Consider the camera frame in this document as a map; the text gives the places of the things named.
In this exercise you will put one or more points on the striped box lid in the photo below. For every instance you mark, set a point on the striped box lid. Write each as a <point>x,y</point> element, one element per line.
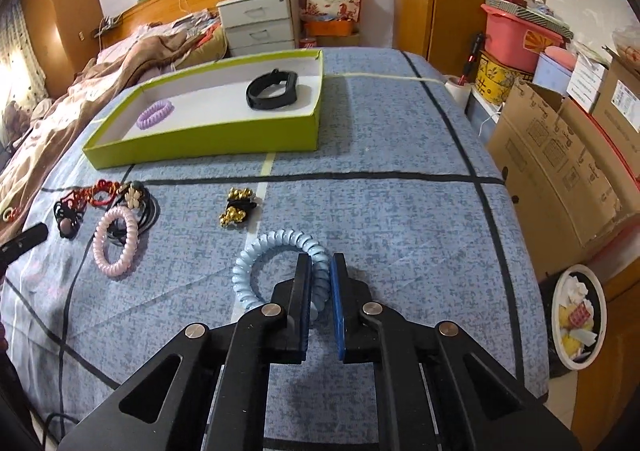
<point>530,13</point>

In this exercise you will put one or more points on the brown blanket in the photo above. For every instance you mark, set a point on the brown blanket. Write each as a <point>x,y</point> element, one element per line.
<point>75,96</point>

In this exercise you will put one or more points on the clear plastic bag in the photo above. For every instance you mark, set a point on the clear plastic bag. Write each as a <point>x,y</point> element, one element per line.
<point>627,43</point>

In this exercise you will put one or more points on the red and black stick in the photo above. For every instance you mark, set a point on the red and black stick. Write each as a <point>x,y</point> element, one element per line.
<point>470,58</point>

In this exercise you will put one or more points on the cola bottle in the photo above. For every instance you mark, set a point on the cola bottle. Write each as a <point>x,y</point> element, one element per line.
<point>308,43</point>

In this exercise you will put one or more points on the black smart band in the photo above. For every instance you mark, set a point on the black smart band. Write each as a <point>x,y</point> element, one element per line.
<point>260,103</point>

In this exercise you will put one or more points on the yellow patterned tin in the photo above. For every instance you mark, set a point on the yellow patterned tin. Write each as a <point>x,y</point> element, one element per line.
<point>497,78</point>

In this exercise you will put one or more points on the white carton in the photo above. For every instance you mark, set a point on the white carton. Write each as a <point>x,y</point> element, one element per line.
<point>587,81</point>

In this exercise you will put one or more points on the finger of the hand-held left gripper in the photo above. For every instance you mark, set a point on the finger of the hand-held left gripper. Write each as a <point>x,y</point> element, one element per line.
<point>25,240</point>

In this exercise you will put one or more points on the brown labelled cardboard box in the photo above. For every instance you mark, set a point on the brown labelled cardboard box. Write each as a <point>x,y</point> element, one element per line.
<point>622,91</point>

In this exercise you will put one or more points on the red patterned gift bag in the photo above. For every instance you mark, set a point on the red patterned gift bag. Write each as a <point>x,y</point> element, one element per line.
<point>332,1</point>

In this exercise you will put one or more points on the grey drawer cabinet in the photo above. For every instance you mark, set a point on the grey drawer cabinet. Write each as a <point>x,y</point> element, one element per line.
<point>257,26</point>

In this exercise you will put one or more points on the yellow bed mattress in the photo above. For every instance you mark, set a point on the yellow bed mattress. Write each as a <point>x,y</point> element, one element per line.
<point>207,48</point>

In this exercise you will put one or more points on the white trash bin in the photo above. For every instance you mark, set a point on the white trash bin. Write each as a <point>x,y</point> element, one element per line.
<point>575,321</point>

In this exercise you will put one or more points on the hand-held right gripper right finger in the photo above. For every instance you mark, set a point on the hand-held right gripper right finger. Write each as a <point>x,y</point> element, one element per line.
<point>337,316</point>

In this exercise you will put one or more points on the open cardboard box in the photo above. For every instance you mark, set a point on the open cardboard box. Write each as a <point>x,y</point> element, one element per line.
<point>555,166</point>

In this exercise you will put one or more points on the pink plastic bin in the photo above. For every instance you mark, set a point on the pink plastic bin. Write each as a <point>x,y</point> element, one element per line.
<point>505,46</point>

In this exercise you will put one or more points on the orange box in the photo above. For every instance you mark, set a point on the orange box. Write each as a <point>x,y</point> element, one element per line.
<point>330,27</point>

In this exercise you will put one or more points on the wooden door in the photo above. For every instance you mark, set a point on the wooden door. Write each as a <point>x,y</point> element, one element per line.
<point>65,16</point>

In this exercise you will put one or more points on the white tape roll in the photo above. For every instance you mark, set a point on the white tape roll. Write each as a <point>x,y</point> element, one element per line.
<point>457,91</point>

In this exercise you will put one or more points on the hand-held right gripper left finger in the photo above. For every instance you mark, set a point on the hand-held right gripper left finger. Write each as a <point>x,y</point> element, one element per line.
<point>300,316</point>

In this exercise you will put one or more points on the blue patterned tablecloth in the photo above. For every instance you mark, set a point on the blue patterned tablecloth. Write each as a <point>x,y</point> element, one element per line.
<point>400,181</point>

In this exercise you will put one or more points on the round box with pink lid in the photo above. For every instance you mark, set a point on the round box with pink lid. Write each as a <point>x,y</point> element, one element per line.
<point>552,71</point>

